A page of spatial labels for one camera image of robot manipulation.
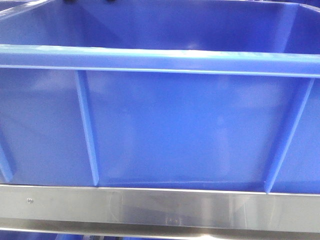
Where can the large blue box left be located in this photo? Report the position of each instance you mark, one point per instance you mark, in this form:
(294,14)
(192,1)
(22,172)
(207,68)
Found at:
(180,94)

